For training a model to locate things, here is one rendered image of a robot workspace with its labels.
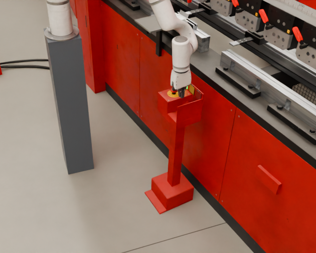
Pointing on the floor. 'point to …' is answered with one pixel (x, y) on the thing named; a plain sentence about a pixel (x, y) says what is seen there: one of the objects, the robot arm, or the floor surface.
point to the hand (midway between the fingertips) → (181, 93)
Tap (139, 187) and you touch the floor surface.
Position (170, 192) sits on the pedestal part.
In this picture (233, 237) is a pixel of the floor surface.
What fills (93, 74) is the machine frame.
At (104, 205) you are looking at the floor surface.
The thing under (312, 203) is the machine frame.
